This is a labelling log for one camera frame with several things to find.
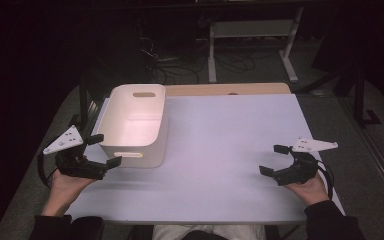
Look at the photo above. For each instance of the person's left hand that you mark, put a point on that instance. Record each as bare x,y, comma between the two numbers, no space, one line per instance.
65,188

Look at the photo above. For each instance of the black metal stand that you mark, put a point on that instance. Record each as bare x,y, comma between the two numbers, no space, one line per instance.
84,100
360,96

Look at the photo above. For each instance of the white plastic storage bin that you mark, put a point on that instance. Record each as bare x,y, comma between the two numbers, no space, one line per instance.
131,133

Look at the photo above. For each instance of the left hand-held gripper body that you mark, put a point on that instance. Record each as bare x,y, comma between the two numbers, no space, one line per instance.
78,168

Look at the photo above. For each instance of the person's right hand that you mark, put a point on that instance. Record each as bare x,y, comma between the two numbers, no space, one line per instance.
308,191

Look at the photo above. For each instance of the white metal desk frame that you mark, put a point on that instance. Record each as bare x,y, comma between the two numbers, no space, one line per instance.
251,29

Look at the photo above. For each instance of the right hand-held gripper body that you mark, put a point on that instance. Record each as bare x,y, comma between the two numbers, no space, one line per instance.
296,173

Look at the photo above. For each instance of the person's legs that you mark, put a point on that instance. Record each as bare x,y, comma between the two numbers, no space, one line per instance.
210,232

